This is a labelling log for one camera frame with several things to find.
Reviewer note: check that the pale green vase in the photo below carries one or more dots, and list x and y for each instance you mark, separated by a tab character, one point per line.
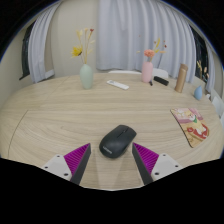
86	77

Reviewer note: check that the bronze thermos bottle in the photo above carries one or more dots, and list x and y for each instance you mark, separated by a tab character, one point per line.
181	79

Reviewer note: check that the yellow dried flower bunch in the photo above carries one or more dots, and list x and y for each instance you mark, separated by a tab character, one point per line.
77	51

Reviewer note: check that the white chair with blue seat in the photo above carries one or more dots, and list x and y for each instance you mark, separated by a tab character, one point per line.
218	106

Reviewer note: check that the wide white curtain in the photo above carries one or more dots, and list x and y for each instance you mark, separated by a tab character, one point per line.
143	33

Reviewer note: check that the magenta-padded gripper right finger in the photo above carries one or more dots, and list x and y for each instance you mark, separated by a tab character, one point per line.
146	158

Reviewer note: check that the blue vase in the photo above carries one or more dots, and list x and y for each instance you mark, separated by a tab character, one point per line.
198	93

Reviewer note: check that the black computer mouse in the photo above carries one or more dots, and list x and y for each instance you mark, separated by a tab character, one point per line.
117	140

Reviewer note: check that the cartoon print mouse pad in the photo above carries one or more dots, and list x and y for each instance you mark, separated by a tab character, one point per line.
193	126

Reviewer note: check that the dark window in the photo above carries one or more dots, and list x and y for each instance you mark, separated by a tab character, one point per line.
26	53
200	50

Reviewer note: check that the narrow white curtain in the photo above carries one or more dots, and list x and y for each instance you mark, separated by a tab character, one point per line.
210	73
40	46

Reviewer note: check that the dark pen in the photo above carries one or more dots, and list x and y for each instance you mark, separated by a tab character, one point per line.
151	82

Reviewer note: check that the black rectangular case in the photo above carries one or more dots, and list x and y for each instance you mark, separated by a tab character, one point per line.
161	81

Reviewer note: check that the white remote control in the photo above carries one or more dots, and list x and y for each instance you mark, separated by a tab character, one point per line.
117	84

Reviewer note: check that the pink vase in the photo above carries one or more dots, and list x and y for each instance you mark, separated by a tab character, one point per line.
147	72

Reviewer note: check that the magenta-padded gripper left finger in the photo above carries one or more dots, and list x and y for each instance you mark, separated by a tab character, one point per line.
78	159

